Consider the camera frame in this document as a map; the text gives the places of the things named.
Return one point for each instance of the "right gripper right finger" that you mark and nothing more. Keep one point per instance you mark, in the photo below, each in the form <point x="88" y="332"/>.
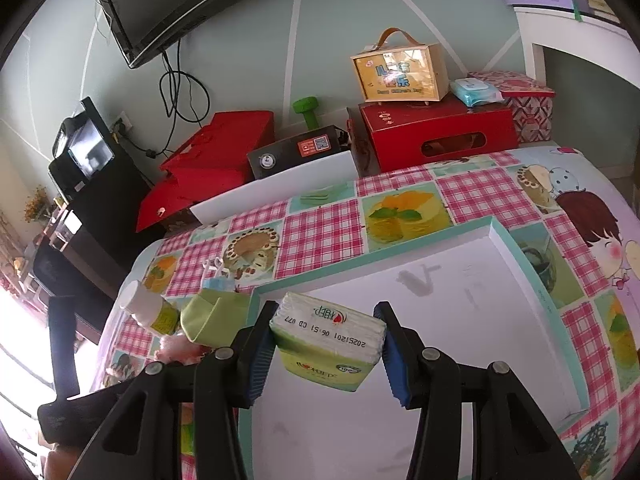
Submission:
<point x="511" y="437"/>

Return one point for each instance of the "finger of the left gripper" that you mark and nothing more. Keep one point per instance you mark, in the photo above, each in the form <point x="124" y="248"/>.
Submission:
<point x="62" y="330"/>

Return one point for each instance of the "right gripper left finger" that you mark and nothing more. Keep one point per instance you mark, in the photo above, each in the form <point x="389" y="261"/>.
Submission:
<point x="139" y="435"/>

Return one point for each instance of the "green cloth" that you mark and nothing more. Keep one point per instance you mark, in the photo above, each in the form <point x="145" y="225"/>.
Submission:
<point x="213" y="318"/>

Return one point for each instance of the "blue surgical face mask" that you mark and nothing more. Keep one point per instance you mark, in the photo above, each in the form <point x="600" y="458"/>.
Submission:
<point x="216" y="276"/>

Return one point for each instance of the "small green tissue pack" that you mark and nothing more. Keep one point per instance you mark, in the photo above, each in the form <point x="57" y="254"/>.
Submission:
<point x="326" y="343"/>

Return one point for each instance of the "pink white zigzag towel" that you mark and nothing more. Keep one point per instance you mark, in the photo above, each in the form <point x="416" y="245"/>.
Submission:
<point x="178" y="348"/>

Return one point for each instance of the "black cabinet with monitor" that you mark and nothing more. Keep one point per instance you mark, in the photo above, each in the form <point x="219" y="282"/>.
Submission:
<point x="94" y="245"/>

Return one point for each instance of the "white pill bottle green label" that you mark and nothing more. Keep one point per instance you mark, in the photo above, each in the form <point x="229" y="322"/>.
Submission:
<point x="150" y="310"/>

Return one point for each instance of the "teal shallow cardboard tray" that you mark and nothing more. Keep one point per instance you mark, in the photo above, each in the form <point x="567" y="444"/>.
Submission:
<point x="469" y="291"/>

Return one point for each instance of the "red open gift bag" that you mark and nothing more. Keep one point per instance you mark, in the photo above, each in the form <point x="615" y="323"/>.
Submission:
<point x="211" y="162"/>

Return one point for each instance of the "colourful patterned tablecloth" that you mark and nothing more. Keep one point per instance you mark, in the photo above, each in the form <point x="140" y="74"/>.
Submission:
<point x="528" y="256"/>

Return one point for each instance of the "green dumbbell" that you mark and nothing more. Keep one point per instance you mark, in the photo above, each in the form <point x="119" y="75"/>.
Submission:
<point x="306" y="107"/>

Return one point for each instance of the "black box with QR label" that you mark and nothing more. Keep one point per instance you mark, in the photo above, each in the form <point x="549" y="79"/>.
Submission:
<point x="297" y="150"/>

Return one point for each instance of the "red gift box with window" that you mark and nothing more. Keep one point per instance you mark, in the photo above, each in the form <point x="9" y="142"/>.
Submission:
<point x="392" y="136"/>

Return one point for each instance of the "red patterned gift box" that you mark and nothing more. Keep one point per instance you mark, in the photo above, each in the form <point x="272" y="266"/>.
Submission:
<point x="530" y="102"/>

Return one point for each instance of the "blue wet wipes pack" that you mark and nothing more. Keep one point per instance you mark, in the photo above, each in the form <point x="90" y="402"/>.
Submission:
<point x="474" y="92"/>

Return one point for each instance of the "white shelf desk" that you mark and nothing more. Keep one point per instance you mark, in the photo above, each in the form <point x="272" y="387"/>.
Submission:
<point x="593" y="67"/>

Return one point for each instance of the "yellow wooden handle box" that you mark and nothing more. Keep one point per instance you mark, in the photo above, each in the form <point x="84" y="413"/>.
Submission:
<point x="400" y="69"/>

